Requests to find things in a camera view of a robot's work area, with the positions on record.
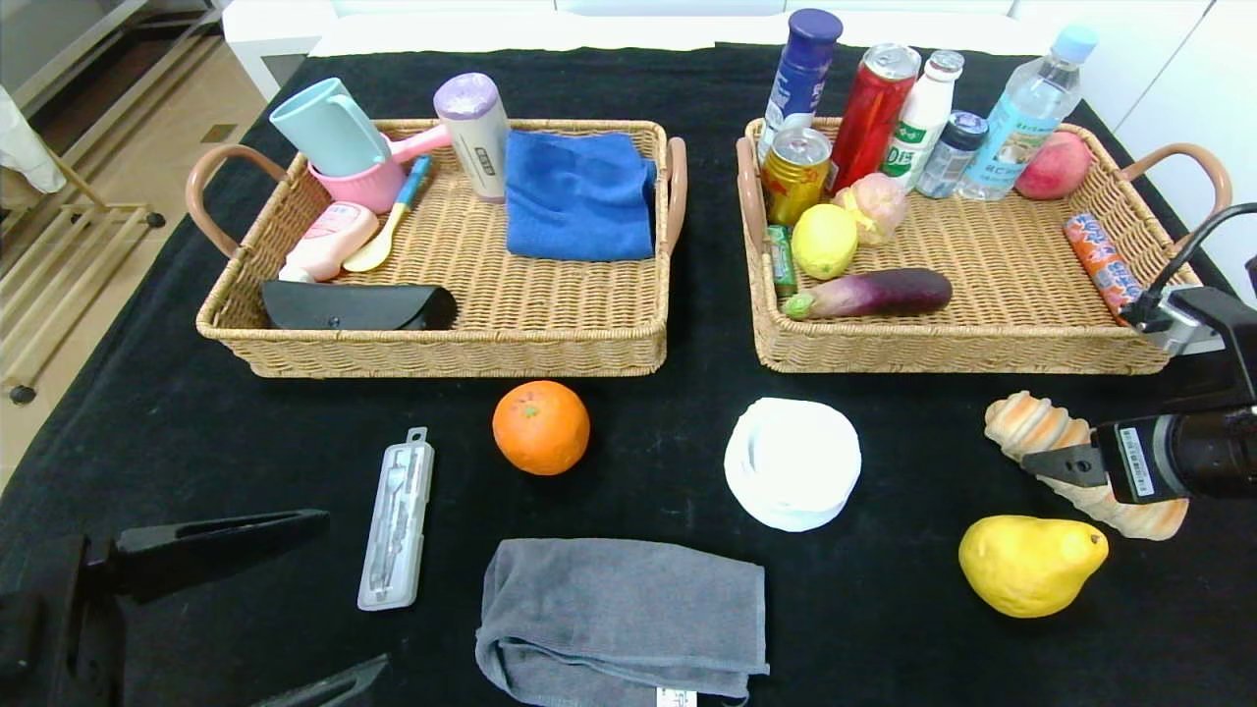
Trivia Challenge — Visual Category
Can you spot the white bottle green label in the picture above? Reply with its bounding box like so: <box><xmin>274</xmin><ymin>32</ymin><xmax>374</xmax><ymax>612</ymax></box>
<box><xmin>881</xmin><ymin>49</ymin><xmax>965</xmax><ymax>191</ymax></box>

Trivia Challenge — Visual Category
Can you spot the white bottle lavender cap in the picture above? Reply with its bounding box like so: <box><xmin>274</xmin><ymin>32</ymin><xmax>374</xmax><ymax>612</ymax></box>
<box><xmin>433</xmin><ymin>72</ymin><xmax>512</xmax><ymax>203</ymax></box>

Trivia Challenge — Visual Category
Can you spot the yellow lemon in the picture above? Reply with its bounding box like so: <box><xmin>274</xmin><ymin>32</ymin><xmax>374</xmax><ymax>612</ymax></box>
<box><xmin>792</xmin><ymin>203</ymin><xmax>859</xmax><ymax>282</ymax></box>

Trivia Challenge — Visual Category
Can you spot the blue folded towel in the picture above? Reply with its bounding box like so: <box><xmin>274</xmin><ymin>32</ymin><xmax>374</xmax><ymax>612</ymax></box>
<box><xmin>504</xmin><ymin>131</ymin><xmax>657</xmax><ymax>262</ymax></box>

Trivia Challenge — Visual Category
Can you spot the pink plastic cup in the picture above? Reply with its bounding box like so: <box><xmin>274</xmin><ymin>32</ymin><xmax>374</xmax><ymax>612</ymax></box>
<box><xmin>307</xmin><ymin>126</ymin><xmax>453</xmax><ymax>214</ymax></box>

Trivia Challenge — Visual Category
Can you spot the white hanging cloth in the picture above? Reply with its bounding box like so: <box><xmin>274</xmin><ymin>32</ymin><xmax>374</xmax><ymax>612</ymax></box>
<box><xmin>0</xmin><ymin>83</ymin><xmax>70</xmax><ymax>194</ymax></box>

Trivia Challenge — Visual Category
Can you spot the dark blue bottle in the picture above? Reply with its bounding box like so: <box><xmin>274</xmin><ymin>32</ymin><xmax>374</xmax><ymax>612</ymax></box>
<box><xmin>756</xmin><ymin>8</ymin><xmax>844</xmax><ymax>166</ymax></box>

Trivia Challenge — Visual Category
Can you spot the grey metal frame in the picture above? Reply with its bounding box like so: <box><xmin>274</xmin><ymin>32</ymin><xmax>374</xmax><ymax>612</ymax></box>
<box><xmin>0</xmin><ymin>0</ymin><xmax>227</xmax><ymax>124</ymax></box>

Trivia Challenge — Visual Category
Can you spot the tall red drink can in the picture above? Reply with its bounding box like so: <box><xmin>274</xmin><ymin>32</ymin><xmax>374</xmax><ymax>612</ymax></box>
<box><xmin>828</xmin><ymin>43</ymin><xmax>922</xmax><ymax>195</ymax></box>

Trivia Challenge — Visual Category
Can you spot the green candy pack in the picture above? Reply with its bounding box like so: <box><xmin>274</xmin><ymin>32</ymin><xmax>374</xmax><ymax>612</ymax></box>
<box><xmin>766</xmin><ymin>225</ymin><xmax>798</xmax><ymax>299</ymax></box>

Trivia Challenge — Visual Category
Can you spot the long ridged bread loaf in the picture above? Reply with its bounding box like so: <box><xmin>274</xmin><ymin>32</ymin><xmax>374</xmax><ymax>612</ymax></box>
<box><xmin>984</xmin><ymin>391</ymin><xmax>1189</xmax><ymax>542</ymax></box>

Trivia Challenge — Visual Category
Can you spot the purple eggplant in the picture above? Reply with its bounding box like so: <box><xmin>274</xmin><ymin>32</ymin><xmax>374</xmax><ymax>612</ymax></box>
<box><xmin>782</xmin><ymin>268</ymin><xmax>954</xmax><ymax>322</ymax></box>

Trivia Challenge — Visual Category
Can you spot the pink lotion bottle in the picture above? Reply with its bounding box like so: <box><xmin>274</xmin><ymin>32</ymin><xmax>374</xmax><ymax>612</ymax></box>
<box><xmin>279</xmin><ymin>201</ymin><xmax>380</xmax><ymax>284</ymax></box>

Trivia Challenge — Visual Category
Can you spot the white paper roll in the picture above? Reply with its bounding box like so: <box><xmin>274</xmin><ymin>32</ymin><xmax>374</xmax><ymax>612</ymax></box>
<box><xmin>724</xmin><ymin>397</ymin><xmax>863</xmax><ymax>533</ymax></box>

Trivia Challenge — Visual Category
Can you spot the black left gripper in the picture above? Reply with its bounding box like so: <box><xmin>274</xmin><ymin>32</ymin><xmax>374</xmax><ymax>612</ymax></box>
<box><xmin>0</xmin><ymin>509</ymin><xmax>392</xmax><ymax>707</ymax></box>

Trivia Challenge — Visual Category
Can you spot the black glasses case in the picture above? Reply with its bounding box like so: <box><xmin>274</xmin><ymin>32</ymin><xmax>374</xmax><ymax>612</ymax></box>
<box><xmin>261</xmin><ymin>281</ymin><xmax>459</xmax><ymax>332</ymax></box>

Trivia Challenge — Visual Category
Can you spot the yellow pear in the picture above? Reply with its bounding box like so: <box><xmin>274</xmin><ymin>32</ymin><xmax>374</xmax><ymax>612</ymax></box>
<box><xmin>958</xmin><ymin>516</ymin><xmax>1110</xmax><ymax>620</ymax></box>

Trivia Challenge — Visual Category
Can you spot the orange fruit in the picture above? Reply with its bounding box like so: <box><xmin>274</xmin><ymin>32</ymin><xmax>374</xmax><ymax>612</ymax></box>
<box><xmin>492</xmin><ymin>380</ymin><xmax>591</xmax><ymax>477</ymax></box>

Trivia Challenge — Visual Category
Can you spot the beige metal rolling rack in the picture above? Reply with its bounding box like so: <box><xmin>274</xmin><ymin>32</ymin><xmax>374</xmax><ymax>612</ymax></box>
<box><xmin>0</xmin><ymin>147</ymin><xmax>168</xmax><ymax>407</ymax></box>

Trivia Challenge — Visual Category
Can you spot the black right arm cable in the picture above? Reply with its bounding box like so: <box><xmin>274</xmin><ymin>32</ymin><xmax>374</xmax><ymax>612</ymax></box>
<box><xmin>1144</xmin><ymin>201</ymin><xmax>1257</xmax><ymax>315</ymax></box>

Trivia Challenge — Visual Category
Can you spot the gold drink can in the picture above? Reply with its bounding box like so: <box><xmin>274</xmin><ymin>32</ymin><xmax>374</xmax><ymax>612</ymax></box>
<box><xmin>761</xmin><ymin>128</ymin><xmax>833</xmax><ymax>229</ymax></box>

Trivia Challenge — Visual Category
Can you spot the small grey capped jar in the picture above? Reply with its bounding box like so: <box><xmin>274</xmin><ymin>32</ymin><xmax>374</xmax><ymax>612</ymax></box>
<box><xmin>915</xmin><ymin>110</ymin><xmax>988</xmax><ymax>200</ymax></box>

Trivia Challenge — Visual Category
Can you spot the grey towel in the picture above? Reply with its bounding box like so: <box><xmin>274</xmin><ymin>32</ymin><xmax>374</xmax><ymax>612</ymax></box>
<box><xmin>475</xmin><ymin>537</ymin><xmax>771</xmax><ymax>707</ymax></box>

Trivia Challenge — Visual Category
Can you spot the clear plastic compass case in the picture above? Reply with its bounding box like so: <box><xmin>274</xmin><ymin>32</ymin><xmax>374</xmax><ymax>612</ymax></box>
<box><xmin>357</xmin><ymin>427</ymin><xmax>435</xmax><ymax>612</ymax></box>

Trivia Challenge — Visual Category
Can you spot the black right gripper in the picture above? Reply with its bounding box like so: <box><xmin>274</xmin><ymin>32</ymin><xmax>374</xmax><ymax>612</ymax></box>
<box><xmin>1021</xmin><ymin>410</ymin><xmax>1257</xmax><ymax>505</ymax></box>

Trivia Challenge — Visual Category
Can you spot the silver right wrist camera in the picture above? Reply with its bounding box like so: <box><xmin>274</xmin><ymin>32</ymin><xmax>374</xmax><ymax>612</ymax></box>
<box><xmin>1120</xmin><ymin>287</ymin><xmax>1229</xmax><ymax>356</ymax></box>

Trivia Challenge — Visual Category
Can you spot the light blue plastic mug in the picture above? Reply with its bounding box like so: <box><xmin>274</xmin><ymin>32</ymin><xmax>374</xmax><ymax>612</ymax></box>
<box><xmin>269</xmin><ymin>78</ymin><xmax>392</xmax><ymax>178</ymax></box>

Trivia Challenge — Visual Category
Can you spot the orange candy roll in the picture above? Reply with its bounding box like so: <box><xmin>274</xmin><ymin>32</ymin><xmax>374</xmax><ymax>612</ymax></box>
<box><xmin>1064</xmin><ymin>213</ymin><xmax>1146</xmax><ymax>325</ymax></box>

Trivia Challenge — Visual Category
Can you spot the rectangular wicker basket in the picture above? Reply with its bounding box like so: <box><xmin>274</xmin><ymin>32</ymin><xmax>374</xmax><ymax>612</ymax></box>
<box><xmin>737</xmin><ymin>116</ymin><xmax>1233</xmax><ymax>376</ymax></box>
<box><xmin>186</xmin><ymin>118</ymin><xmax>688</xmax><ymax>379</ymax></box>

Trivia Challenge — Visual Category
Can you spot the black table cloth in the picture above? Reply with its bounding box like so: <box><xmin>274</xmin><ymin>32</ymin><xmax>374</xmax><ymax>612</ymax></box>
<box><xmin>0</xmin><ymin>44</ymin><xmax>1257</xmax><ymax>707</ymax></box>

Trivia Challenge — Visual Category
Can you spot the pale pink garlic bulb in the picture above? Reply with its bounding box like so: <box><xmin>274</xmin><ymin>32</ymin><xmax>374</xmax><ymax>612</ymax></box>
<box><xmin>833</xmin><ymin>173</ymin><xmax>908</xmax><ymax>247</ymax></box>

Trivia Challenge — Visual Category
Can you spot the yellow spoon blue handle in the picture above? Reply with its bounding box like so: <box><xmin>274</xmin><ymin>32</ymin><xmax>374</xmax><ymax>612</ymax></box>
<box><xmin>342</xmin><ymin>157</ymin><xmax>433</xmax><ymax>273</ymax></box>

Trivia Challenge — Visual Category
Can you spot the pink peach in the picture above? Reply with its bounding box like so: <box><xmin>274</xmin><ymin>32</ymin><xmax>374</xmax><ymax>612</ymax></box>
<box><xmin>1014</xmin><ymin>131</ymin><xmax>1093</xmax><ymax>201</ymax></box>

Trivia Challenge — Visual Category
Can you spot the clear water bottle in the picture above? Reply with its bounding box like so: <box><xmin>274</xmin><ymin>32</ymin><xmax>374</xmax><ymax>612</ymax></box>
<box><xmin>957</xmin><ymin>24</ymin><xmax>1098</xmax><ymax>203</ymax></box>

